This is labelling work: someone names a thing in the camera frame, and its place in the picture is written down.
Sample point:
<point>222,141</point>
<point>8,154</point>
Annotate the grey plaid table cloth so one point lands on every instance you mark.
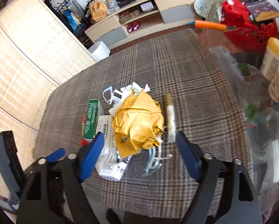
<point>206,110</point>

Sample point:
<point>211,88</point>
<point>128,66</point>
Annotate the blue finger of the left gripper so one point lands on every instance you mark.
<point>56,155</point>

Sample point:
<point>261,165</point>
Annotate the gold tip white tube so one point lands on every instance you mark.
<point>171,126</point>

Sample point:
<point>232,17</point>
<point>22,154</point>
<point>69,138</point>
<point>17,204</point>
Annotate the green white medicine box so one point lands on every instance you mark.
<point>94,110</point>

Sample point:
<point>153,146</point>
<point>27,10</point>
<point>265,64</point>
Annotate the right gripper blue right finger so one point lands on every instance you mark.
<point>191,155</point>

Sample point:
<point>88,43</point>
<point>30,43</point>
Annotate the yellow plush toy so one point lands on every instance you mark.
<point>98,11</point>

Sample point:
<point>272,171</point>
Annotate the orange handle tool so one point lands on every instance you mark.
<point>210,25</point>

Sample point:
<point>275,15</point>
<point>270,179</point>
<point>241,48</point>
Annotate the cream grey tv cabinet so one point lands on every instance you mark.
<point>141,18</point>

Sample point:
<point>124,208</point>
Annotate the white round stool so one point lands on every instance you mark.
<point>99,51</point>

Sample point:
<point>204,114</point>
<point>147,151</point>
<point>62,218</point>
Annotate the white box with barcode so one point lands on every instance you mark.
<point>110,165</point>

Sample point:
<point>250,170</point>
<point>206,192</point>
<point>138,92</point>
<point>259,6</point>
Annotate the dark purple book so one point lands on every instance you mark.
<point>262,10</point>

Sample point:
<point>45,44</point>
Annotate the floral green cloth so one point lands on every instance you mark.
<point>210,10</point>

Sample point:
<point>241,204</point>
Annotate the gold yellow envelope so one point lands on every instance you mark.
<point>136,124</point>

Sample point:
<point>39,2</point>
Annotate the clear plastic bag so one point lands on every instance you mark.
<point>260,112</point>

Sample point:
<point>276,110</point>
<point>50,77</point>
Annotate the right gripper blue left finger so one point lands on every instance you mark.
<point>88,155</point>

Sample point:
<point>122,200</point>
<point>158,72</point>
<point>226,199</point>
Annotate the white paper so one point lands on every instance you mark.
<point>119,96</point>

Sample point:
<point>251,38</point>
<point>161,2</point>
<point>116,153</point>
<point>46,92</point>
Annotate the yellow lid white bottle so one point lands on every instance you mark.
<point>270,61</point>

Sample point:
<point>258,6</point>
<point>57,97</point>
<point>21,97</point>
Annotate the white plastic packaging frame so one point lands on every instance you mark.
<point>155,154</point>

